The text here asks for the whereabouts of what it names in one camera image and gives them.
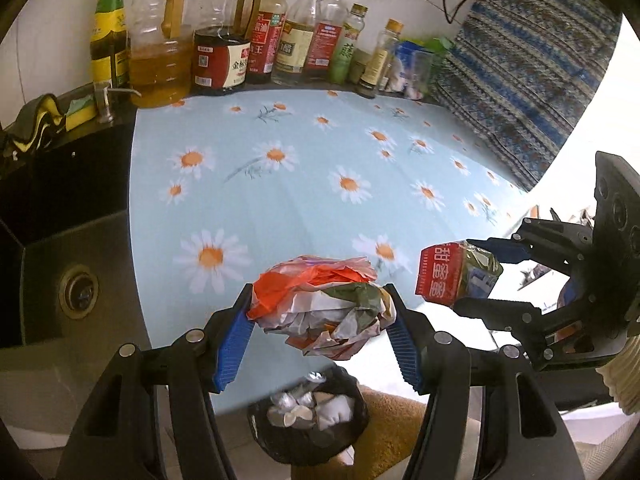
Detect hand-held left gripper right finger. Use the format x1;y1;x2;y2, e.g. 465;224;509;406
382;284;586;480

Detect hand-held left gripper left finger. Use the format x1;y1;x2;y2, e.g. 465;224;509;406
55;284;253;480

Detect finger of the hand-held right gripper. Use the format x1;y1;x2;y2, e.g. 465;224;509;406
466;217;595;272
452;296;590;369

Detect red drink carton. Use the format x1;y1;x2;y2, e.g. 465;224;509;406
415;241;504;309

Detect silver foil bag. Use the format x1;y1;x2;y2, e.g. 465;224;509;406
266;391;322;429

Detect white orange plastic bag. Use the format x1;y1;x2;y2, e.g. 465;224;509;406
247;255;398;361

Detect white paper napkin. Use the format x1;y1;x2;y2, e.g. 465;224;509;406
314;394;352;432

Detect black bag trash bin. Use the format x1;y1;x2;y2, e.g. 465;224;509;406
247;367;372;466

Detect brown floor mat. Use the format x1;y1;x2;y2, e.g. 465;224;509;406
292;385;427;480

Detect floral light blue tablecloth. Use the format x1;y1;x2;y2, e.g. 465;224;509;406
127;85;540;417

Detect metal sink drain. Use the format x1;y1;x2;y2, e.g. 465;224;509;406
58;265;99;319

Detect blue patterned curtain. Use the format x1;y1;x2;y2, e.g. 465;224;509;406
432;0;624;192

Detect black kitchen sink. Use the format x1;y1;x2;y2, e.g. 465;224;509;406
0;210;137;352

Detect blue white plastic bag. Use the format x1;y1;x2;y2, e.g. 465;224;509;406
392;40;434;100

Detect green plastic bag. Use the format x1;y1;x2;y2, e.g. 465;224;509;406
410;36;454;68

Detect slim bottle beige label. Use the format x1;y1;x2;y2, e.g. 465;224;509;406
356;18;405;99

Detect green label sauce bottle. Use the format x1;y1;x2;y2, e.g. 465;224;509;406
329;3;370;86

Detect steel soap dispenser pump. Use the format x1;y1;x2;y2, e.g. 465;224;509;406
93;81;144;124

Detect yellow green sponge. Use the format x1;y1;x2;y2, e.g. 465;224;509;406
64;95;99;132

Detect large clear oil jug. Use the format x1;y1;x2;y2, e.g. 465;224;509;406
129;0;195;109

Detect clear bottle red label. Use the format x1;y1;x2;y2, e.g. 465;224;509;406
304;0;350;82

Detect black yellow cloth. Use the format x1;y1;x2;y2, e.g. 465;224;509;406
0;93;69;162

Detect clear bottle yellow cap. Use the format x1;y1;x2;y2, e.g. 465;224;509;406
271;0;328;87

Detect black cap red label bottle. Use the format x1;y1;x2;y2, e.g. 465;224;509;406
246;0;292;85

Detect green label yellow cap bottle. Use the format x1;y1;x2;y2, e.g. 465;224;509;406
89;0;132;90

